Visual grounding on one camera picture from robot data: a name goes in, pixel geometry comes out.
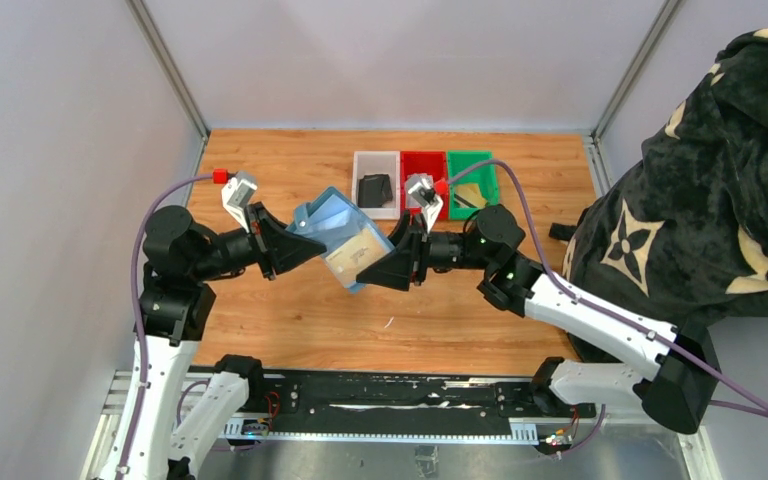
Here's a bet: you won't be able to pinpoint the gold credit card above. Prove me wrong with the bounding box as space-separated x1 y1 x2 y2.
325 228 392 289

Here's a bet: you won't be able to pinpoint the blue card holder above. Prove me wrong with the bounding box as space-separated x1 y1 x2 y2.
286 187 393 293

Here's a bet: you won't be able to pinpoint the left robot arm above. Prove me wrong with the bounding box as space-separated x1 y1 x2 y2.
98 203 326 479

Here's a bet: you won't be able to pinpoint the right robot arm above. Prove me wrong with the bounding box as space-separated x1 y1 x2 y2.
357 205 719 434

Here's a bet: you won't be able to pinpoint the cards in green bin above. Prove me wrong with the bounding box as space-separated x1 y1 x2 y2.
453 183 488 209

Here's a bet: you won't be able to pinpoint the black wallet in white bin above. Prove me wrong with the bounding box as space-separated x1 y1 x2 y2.
356 173 393 208

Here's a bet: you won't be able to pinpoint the red plastic bin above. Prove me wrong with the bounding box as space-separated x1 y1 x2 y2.
400 151 448 213

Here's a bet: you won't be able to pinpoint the white plastic bin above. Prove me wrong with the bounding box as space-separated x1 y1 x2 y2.
351 151 401 220

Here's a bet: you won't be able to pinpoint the green plastic bin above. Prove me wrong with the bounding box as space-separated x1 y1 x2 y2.
446 150 500 220

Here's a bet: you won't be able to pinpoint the black floral blanket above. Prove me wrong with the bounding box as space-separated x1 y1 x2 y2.
561 28 768 326

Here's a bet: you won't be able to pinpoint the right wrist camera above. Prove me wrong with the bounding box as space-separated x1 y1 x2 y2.
404 173 445 233

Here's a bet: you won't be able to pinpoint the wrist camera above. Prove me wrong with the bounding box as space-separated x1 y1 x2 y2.
404 173 445 233
221 171 258 232

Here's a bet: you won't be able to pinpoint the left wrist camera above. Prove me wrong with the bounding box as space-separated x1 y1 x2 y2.
221 171 258 232

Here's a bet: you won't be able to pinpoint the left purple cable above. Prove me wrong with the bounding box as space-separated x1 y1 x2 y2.
108 168 230 480

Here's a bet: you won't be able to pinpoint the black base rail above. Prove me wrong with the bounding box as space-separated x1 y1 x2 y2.
224 369 598 444

